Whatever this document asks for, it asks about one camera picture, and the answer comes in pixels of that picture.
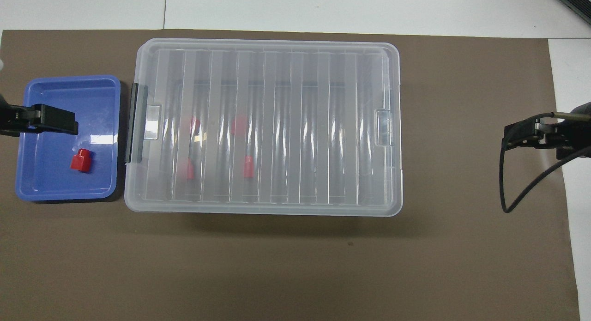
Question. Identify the dark grey device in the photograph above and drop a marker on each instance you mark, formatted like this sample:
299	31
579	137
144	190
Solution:
576	0

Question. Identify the clear plastic box lid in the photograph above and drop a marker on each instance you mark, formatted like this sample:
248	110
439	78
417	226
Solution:
314	81

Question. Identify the blue plastic tray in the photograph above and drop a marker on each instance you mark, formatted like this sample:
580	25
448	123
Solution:
55	173

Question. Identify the red block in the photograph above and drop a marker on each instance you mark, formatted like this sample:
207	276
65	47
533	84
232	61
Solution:
238	125
248	167
81	160
194	124
188	169

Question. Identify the brown table mat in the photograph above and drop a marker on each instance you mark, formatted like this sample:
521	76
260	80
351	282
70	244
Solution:
277	265

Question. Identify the black box latch clip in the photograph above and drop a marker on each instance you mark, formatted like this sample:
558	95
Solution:
134	127

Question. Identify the clear plastic storage box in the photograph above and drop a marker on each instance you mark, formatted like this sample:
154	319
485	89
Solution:
217	141

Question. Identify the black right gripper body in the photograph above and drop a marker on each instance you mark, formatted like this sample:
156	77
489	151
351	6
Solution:
570	136

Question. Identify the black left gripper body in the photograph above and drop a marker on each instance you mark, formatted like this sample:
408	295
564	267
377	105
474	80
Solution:
14	121

